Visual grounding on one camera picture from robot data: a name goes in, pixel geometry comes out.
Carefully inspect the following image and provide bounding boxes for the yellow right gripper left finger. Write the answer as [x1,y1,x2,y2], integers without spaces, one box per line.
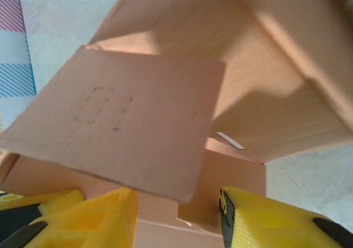
[5,187,138,248]

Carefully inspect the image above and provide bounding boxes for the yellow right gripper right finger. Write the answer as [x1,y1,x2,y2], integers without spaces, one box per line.
[219,186,353,248]

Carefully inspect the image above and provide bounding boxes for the orange cardboard box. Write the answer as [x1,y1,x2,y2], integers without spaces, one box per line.
[0,0,353,248]

